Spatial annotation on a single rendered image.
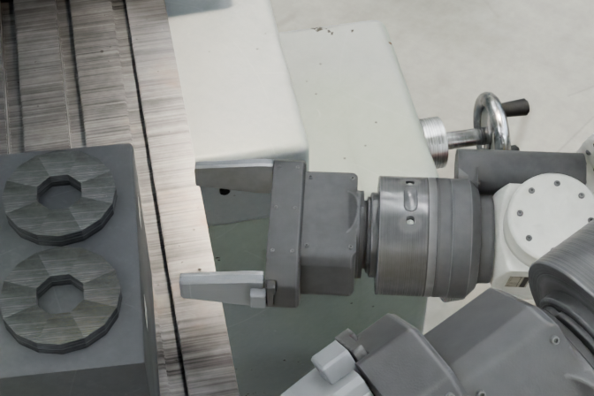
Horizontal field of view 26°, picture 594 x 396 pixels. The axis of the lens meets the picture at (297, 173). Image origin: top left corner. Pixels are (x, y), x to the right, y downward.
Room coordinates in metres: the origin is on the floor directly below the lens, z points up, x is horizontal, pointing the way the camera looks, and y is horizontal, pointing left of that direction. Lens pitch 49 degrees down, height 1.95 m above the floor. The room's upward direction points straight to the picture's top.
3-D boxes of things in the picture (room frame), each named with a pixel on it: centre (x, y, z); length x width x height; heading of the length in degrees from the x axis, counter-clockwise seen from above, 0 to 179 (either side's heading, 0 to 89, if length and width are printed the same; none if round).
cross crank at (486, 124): (1.17, -0.23, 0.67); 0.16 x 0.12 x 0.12; 101
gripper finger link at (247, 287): (0.54, 0.05, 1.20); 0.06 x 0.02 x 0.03; 87
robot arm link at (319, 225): (0.59, -0.04, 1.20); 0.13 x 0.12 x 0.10; 177
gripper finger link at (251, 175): (0.65, 0.05, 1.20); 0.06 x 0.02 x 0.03; 87
